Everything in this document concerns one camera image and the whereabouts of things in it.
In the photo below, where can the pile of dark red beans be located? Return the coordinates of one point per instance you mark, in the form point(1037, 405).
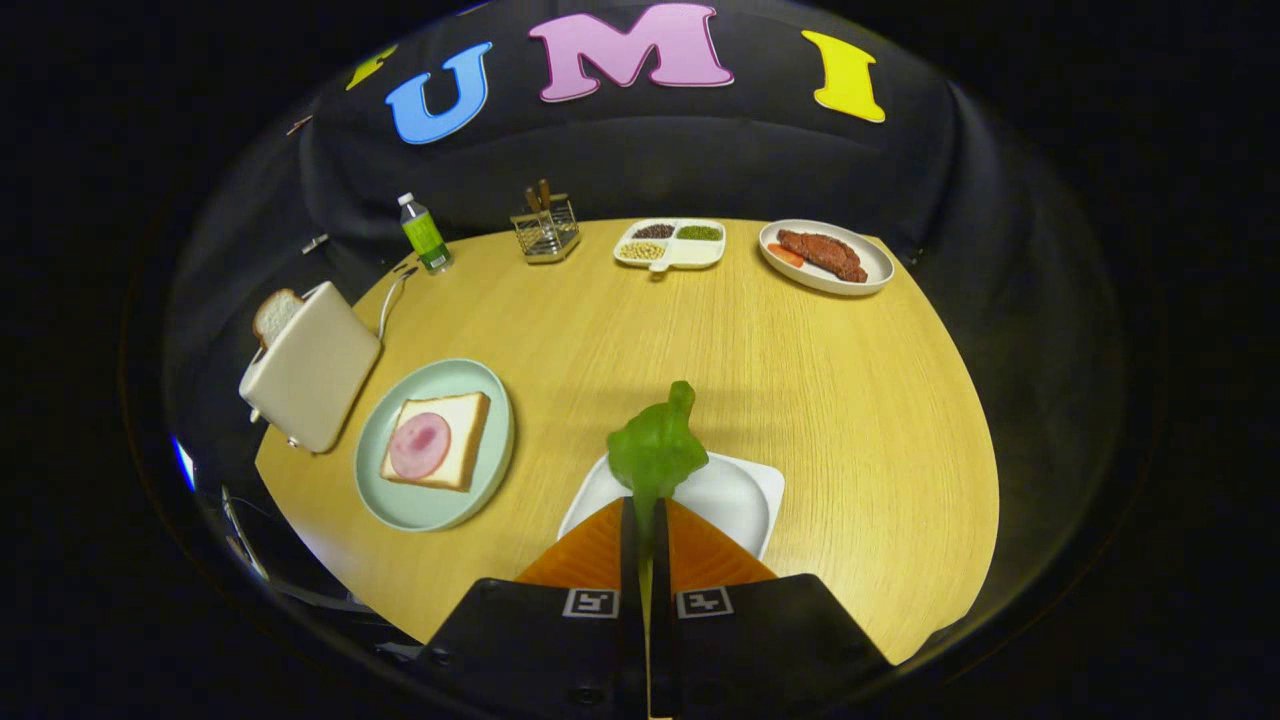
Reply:
point(653, 231)

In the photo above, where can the green label plastic bottle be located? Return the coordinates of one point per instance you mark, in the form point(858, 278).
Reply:
point(425, 235)

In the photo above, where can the pink ham slice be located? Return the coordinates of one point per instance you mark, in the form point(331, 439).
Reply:
point(420, 446)

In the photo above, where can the white square plate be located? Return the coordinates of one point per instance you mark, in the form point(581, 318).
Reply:
point(735, 495)

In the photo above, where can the brown steak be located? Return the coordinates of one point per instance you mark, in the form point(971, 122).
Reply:
point(825, 252)

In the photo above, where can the white divided dish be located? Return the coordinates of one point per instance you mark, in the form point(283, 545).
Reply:
point(695, 255)

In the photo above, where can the black backdrop cloth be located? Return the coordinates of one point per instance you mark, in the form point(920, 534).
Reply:
point(600, 150)

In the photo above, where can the white toaster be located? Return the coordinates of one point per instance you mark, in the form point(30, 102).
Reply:
point(315, 375)

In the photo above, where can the orange carrot slice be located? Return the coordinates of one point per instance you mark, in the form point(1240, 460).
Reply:
point(785, 255)

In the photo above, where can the green lettuce leaf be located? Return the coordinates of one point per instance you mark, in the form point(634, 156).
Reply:
point(655, 450)

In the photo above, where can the bright screen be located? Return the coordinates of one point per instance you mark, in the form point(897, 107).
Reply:
point(183, 462)

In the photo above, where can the pile of pale soybeans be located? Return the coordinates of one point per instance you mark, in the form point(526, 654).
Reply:
point(642, 250)

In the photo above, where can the white cloth clip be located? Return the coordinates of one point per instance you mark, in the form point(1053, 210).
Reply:
point(315, 243)

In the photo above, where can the white bread slice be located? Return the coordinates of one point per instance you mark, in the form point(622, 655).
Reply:
point(465, 420)

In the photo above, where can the pale green round plate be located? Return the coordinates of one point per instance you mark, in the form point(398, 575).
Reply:
point(400, 500)

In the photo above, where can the brown crust toast slice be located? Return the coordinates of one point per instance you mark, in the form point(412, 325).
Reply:
point(272, 315)

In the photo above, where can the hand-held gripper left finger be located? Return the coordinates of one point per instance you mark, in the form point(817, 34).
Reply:
point(630, 640)

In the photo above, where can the round white plate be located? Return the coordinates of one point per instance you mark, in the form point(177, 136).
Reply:
point(875, 265)

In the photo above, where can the pile of green beans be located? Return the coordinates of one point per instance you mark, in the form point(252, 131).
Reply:
point(699, 232)

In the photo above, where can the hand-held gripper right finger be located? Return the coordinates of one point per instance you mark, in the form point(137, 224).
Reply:
point(660, 640)

